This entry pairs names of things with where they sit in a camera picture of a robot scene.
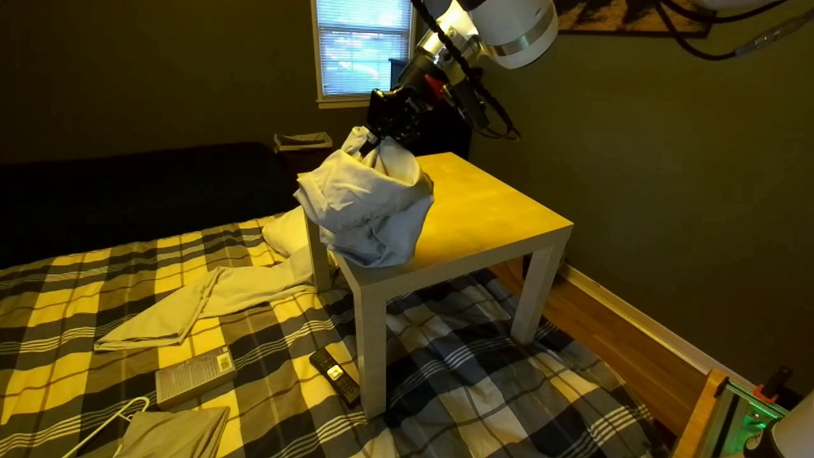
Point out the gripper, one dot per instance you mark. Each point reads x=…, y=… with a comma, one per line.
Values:
x=397, y=111

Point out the grey cloth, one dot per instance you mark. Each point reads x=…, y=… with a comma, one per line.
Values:
x=175, y=436
x=362, y=203

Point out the beige cloth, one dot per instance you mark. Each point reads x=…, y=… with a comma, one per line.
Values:
x=191, y=305

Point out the plaid bed blanket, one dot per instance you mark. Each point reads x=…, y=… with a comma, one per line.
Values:
x=496, y=381

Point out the folded grey cloth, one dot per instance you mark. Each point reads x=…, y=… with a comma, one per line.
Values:
x=175, y=436

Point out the laundry basket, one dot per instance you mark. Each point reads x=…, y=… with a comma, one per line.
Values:
x=303, y=140

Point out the window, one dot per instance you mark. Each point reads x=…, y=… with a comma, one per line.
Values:
x=362, y=48

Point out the white pillow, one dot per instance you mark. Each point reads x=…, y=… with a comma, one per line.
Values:
x=287, y=232

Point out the black remote control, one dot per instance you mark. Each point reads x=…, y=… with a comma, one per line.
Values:
x=335, y=376

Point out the black sofa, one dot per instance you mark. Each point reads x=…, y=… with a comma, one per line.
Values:
x=140, y=197

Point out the white clothes hanger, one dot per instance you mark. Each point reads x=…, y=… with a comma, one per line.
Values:
x=121, y=412

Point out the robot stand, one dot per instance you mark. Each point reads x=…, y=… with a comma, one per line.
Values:
x=718, y=420

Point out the orange clamp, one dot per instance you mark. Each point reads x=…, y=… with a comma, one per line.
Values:
x=772, y=385

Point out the framed wall picture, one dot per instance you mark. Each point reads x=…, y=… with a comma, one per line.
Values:
x=623, y=16

